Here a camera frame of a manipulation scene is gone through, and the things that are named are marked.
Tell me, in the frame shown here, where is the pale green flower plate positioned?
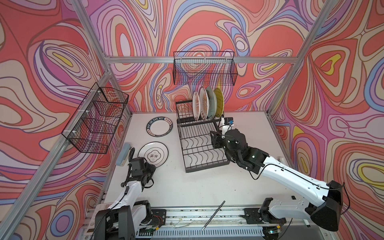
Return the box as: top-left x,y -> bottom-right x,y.
206,86 -> 217,119

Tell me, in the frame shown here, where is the back wall wire basket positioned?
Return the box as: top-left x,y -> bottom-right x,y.
173,50 -> 238,86

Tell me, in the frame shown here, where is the light blue sponge block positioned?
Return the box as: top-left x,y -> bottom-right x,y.
116,143 -> 132,167

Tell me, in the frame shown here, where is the metal rod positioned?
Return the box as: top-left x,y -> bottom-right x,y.
201,200 -> 226,232

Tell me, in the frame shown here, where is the yellow striped plate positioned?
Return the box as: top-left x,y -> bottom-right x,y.
214,88 -> 225,118

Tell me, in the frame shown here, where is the wall wire basket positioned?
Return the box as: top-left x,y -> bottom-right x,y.
173,50 -> 238,86
62,83 -> 129,154

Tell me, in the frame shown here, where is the white plate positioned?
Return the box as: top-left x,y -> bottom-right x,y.
138,142 -> 169,168

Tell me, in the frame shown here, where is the black wire dish rack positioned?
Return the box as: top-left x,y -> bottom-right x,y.
176,100 -> 230,173

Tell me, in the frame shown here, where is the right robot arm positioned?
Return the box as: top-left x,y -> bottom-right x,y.
210,129 -> 344,232

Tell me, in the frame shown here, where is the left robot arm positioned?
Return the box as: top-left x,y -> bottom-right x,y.
91,157 -> 156,240

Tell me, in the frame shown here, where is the black rimmed lettered plate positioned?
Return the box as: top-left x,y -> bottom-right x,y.
146,116 -> 174,138

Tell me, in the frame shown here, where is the orange sunburst plate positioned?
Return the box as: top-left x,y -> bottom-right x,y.
192,91 -> 200,121
199,87 -> 209,120

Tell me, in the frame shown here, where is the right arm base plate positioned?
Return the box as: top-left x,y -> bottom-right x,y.
241,208 -> 287,225

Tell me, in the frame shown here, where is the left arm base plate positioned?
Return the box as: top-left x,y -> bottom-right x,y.
142,209 -> 167,228

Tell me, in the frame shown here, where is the left wall wire basket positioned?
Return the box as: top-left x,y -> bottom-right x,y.
62,83 -> 129,154

